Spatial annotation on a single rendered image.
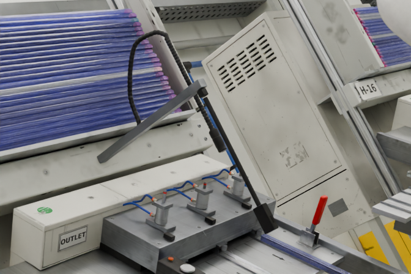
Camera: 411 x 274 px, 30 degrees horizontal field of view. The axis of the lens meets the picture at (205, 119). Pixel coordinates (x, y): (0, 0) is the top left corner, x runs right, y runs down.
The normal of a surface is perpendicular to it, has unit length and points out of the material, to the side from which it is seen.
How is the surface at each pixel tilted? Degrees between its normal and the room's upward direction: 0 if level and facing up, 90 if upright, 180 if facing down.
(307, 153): 90
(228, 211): 45
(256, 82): 90
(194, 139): 90
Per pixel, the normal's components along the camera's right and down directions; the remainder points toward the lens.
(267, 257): 0.14, -0.94
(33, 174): 0.64, -0.45
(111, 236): -0.63, 0.15
